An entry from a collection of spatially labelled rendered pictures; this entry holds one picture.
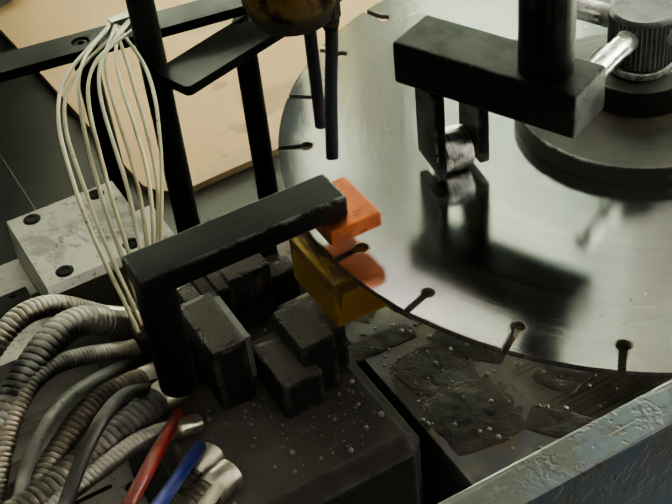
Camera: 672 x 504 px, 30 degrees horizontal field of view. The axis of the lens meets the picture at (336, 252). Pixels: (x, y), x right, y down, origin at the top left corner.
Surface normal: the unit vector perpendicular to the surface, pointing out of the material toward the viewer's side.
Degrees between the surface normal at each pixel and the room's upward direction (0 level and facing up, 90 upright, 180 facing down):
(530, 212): 0
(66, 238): 0
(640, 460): 90
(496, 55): 0
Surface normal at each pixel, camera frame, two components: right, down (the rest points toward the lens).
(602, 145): -0.14, -0.70
